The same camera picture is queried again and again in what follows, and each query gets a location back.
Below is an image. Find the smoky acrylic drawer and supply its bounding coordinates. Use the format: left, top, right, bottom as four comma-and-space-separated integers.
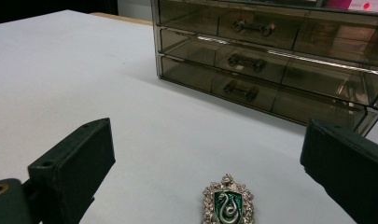
157, 0, 378, 68
159, 27, 378, 107
159, 55, 371, 129

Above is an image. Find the smoky acrylic drawer cabinet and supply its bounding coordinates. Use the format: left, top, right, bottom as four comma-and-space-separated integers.
150, 0, 378, 138

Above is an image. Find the green snake crest badge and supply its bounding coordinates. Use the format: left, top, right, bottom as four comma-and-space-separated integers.
203, 173, 256, 224

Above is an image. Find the pink and white object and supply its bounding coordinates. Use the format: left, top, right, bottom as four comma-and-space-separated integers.
325, 0, 378, 14

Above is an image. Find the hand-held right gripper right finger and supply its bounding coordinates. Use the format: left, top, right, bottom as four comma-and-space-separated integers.
299, 119, 378, 224

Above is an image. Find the white table board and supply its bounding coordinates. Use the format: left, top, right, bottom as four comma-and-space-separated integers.
0, 8, 378, 224

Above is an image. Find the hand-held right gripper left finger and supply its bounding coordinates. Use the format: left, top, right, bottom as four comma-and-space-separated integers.
27, 117, 117, 224

